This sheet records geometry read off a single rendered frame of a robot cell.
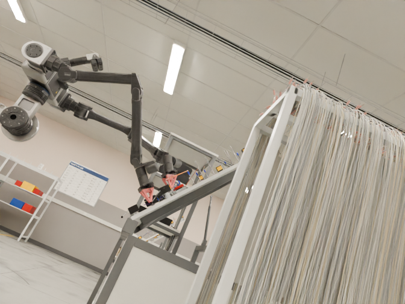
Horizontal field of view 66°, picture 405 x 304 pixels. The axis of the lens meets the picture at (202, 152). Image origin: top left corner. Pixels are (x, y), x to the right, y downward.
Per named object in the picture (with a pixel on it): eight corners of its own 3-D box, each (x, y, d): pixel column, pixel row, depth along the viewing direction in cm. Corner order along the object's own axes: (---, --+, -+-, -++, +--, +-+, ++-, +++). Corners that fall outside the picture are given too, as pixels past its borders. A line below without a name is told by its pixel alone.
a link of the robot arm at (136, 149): (134, 89, 177) (130, 87, 166) (144, 89, 177) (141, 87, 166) (132, 163, 182) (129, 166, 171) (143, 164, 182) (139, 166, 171)
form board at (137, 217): (126, 233, 252) (125, 231, 252) (228, 180, 288) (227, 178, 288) (132, 220, 143) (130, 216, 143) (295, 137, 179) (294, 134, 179)
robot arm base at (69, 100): (61, 111, 217) (70, 98, 221) (72, 117, 217) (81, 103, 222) (59, 106, 209) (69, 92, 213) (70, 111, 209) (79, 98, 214)
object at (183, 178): (156, 172, 285) (166, 154, 292) (153, 177, 307) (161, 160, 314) (186, 186, 289) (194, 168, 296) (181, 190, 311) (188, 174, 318)
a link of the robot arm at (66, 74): (144, 73, 176) (141, 71, 166) (143, 98, 177) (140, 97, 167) (65, 69, 174) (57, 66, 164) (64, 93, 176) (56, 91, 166)
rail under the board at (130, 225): (121, 230, 140) (128, 216, 143) (120, 238, 249) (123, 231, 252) (132, 235, 141) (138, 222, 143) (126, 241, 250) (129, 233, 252)
